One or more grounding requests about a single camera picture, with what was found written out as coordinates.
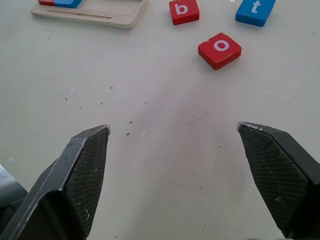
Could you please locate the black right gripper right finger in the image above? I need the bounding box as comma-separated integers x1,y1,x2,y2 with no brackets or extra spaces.
236,121,320,240

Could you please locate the wooden letter tray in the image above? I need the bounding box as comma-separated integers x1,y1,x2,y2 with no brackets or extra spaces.
30,0,150,31

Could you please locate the red letter o block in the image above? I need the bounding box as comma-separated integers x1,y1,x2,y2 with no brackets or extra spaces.
197,32,243,71

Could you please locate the blue letter t block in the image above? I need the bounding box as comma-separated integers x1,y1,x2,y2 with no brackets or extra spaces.
235,0,277,28

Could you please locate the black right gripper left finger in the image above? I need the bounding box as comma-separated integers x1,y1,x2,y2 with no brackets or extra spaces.
0,124,111,240

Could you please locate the red letter b block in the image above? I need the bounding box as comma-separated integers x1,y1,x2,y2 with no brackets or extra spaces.
168,0,201,26

